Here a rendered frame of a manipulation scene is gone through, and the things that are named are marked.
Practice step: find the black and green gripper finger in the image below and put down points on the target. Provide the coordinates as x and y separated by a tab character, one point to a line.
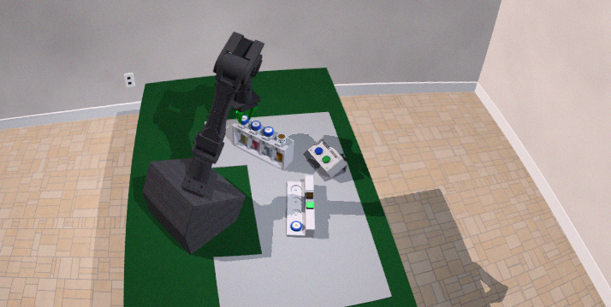
239	115
251	112

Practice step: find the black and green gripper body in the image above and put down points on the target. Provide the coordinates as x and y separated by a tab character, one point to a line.
245	100

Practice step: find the white four-tube rack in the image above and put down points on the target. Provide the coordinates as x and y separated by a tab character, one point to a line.
286	150

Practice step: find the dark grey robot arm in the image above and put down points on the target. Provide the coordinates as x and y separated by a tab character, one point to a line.
232	72

